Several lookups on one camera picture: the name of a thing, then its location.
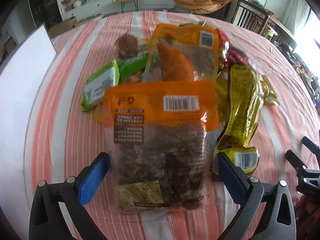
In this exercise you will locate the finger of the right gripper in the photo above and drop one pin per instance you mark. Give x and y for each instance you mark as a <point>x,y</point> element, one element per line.
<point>310,145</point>
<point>295,161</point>

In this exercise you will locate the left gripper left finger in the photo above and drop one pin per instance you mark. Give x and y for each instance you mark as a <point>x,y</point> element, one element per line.
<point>46,218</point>

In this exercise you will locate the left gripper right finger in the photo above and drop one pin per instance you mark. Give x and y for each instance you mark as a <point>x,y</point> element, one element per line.
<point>278,218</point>

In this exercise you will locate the small yellow foil packet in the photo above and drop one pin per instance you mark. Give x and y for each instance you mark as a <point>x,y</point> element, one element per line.
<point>270,98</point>

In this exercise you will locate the yellow foil snack bag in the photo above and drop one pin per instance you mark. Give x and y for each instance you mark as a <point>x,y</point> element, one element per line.
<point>245,96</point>

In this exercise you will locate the red label snack bag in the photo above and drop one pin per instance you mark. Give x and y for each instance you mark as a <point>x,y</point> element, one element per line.
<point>229,54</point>

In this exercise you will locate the orange clear nut bag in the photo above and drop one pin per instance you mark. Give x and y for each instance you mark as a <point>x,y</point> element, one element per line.
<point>157,136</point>

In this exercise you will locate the orange peanut snack bag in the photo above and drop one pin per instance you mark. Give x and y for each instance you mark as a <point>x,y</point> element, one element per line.
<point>187,52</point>

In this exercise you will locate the green label snack bag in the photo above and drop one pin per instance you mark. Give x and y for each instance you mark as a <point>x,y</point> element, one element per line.
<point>116,72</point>

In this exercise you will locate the striped pink white tablecloth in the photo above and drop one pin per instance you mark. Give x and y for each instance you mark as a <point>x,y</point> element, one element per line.
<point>61,139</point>

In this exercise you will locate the white storage box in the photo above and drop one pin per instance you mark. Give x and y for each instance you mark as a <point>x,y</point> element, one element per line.
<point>21,76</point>

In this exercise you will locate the orange lounge chair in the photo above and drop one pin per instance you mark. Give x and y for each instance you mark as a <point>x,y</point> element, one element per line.
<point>202,7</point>

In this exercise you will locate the cardboard box on floor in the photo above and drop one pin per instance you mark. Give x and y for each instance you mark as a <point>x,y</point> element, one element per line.
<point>62,27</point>

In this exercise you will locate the white tv cabinet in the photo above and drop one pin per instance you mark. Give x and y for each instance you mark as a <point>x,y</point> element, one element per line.
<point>109,6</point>

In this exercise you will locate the red flower vase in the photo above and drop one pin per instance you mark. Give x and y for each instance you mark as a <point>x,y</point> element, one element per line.
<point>67,5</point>

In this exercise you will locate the small wooden bench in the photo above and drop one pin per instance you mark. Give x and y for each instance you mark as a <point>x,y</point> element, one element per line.
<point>123,2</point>

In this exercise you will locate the black tall cabinet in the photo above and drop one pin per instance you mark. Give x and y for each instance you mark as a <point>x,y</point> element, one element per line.
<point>45,12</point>

